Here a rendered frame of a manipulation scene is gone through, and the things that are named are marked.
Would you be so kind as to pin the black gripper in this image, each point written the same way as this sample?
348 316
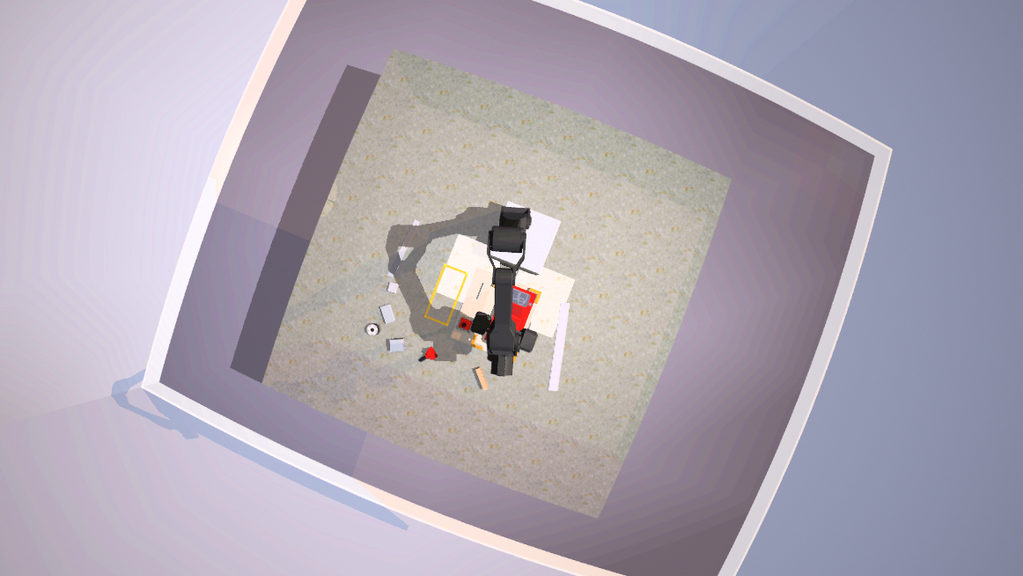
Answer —
481 324

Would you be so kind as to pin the brown wooden block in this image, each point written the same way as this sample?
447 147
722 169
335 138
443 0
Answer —
481 378

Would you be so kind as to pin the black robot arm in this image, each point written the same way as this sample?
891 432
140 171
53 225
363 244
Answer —
503 343

